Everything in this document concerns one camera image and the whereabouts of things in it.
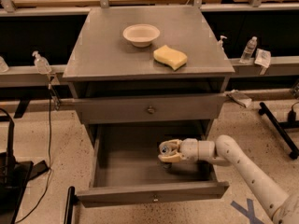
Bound black stand base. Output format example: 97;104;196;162
0;108;50;224

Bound clear bottle at edge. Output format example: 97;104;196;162
0;56;9;73

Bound blue tape cross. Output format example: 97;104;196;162
231;199;264;224

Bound black cable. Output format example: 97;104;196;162
14;75;60;224

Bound clear sanitizer pump bottle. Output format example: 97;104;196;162
32;50;51;75

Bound grey drawer cabinet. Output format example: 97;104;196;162
64;6;234;140

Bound small pump bottle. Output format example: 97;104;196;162
218;35;227;50

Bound white wipes packet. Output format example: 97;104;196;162
254;49;271;68

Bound black bar handle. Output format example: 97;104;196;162
64;186;75;224

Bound clear water bottle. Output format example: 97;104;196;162
240;36;257;63

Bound white paper bowl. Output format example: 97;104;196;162
122;24;160;48

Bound yellow sponge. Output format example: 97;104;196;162
153;45;188;71

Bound closed grey top drawer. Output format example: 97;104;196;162
74;94;226;124

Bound silver blue redbull can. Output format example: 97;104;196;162
160;145;172;169

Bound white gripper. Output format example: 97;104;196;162
158;138;199;163

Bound open grey middle drawer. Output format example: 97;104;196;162
77;121;229;207

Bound crumpled plastic wrapper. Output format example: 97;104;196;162
227;90;252;107

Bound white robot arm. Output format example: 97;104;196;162
158;135;299;224

